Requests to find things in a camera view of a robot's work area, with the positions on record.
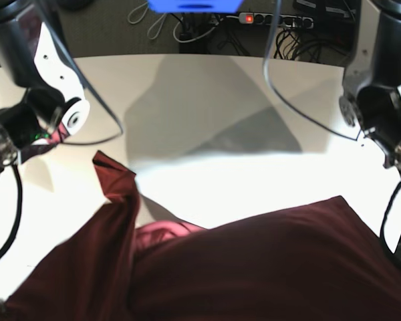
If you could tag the dark red t-shirt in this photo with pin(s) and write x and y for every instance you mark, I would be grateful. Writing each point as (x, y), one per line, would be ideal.
(314, 262)

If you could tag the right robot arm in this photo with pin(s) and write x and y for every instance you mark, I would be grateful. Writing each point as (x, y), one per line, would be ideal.
(54, 105)

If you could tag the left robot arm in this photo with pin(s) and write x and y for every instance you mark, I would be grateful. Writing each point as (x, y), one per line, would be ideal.
(371, 99)

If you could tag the blue box at top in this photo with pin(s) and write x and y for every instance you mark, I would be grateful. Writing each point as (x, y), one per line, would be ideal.
(194, 6)

